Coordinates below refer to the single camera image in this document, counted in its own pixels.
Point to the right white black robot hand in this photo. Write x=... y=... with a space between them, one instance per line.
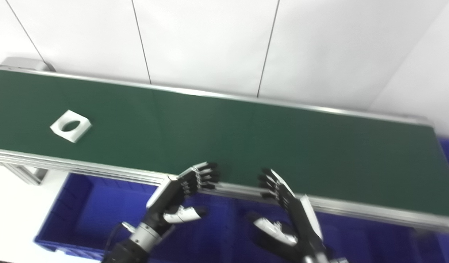
x=301 y=223

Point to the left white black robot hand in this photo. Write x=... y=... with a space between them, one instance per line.
x=166 y=199

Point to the white square part round hole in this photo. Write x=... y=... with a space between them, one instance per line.
x=80 y=129

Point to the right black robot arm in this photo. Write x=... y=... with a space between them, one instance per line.
x=325 y=258

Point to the aluminium conveyor leg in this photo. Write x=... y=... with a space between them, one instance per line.
x=27 y=173

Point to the grey conveyor end housing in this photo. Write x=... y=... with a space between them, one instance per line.
x=25 y=64

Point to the green conveyor belt aluminium frame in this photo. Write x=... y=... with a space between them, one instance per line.
x=224 y=131

